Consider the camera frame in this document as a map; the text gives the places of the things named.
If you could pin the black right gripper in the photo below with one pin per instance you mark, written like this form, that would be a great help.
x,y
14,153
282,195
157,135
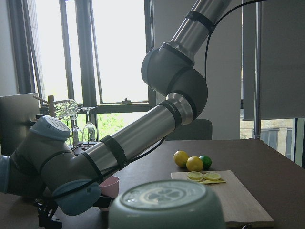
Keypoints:
x,y
46,211

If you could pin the pink plastic cup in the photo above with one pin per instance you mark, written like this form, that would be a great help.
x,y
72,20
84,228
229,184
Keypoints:
x,y
110,188

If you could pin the green plastic cup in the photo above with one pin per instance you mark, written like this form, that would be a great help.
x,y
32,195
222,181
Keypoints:
x,y
167,204

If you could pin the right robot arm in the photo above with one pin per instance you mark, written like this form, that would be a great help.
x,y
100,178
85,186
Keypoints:
x,y
44,163

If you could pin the wine glass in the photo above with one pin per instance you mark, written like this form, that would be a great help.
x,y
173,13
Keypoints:
x,y
76,133
90,130

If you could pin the glass mug on stand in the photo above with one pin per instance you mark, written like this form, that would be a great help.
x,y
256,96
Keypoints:
x,y
66,109

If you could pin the wooden mug tree stand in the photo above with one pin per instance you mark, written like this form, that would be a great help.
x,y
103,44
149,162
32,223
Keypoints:
x,y
50,105

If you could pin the lemon slice lower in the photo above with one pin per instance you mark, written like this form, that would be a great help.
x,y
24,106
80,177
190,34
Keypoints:
x,y
195,176

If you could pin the lemon slice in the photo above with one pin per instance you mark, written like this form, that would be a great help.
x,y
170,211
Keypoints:
x,y
212,176
195,176

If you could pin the whole yellow lemon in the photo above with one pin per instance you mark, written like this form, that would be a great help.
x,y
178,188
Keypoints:
x,y
194,163

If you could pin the yellow plastic knife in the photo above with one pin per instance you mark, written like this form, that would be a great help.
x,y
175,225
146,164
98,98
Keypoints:
x,y
207,182

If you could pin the lemon slice upper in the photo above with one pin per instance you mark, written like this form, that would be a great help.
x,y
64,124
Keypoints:
x,y
212,176

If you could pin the green lime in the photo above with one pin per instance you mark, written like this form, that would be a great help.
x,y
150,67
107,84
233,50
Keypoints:
x,y
207,162

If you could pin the bamboo cutting board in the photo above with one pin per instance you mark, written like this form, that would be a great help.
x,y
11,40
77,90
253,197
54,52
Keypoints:
x,y
226,203

